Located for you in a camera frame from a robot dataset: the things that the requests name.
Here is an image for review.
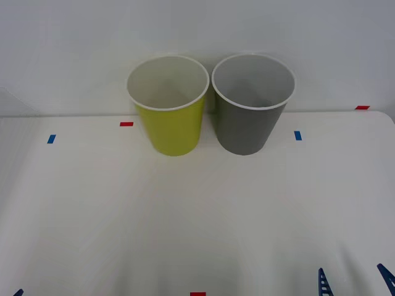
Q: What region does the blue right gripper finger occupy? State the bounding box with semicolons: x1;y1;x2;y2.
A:
376;263;395;292
317;267;335;296

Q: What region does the grey plastic bin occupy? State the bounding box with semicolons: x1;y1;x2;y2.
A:
210;52;296;156

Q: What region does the yellow-green plastic bin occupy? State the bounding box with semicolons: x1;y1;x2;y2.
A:
126;54;210;157

